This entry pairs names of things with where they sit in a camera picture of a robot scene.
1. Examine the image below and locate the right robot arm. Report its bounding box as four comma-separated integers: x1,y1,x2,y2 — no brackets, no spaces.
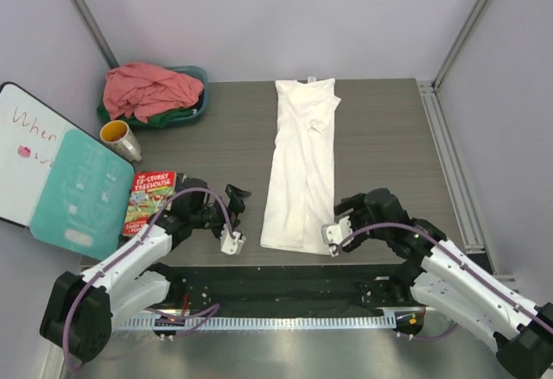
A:
321,188,552,378

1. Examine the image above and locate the yellow inside mug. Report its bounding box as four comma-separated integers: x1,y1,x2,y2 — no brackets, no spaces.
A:
99,120,142,162

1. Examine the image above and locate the left corner aluminium post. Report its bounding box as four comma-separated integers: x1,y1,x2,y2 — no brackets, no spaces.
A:
70,0,119,69

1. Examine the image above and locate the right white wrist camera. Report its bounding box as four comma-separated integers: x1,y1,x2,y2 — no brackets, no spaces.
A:
321,217,353,257

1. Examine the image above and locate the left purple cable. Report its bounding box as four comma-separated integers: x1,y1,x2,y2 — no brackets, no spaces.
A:
62,186,243,373

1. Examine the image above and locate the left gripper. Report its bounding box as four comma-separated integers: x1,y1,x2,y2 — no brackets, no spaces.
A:
190,186,251,241

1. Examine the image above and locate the white t shirt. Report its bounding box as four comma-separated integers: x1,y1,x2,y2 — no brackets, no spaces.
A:
260,78,341,256

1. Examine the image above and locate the pink t shirt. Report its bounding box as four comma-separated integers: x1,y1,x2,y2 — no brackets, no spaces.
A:
103,61,205,123

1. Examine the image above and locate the white slotted cable duct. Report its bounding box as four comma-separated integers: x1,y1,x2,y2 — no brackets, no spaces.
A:
116,313,397,332

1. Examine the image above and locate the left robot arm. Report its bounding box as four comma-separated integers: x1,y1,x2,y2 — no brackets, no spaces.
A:
39,178,251,363

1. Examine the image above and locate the corner aluminium post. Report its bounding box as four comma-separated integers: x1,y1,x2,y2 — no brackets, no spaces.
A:
70,0,119,69
432,0,493,92

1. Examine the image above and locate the right corner aluminium post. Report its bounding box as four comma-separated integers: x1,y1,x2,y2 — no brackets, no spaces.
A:
432,0,493,92

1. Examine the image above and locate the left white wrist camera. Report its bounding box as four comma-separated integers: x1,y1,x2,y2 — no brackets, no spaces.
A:
219,228,246,256

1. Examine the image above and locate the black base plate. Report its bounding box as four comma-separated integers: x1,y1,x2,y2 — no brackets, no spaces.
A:
155,264,417,319

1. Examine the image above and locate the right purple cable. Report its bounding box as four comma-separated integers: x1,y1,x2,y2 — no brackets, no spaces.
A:
330,222,553,340

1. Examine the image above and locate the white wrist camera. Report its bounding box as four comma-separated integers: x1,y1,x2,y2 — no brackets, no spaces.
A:
321,217,353,257
219,228,246,256

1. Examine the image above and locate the teal laundry basket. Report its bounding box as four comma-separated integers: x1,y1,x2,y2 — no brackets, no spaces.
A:
97,65,211,129

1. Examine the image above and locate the whiteboard with red writing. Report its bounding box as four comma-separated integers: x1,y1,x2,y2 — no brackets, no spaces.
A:
1,83,74,226

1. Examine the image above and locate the green t shirt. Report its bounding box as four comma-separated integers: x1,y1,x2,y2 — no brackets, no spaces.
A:
95,101,195,129

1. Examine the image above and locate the purple cable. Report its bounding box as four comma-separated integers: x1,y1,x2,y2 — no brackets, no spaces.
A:
330,222,553,340
62,186,243,373

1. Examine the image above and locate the teal mat sheet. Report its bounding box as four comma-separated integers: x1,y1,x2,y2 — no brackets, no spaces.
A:
29,129,135,261

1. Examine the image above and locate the red book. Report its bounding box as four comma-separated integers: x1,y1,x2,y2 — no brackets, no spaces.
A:
122,171,177,237

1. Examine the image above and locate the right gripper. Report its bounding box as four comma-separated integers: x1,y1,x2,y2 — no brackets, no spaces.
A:
334,193,391,253

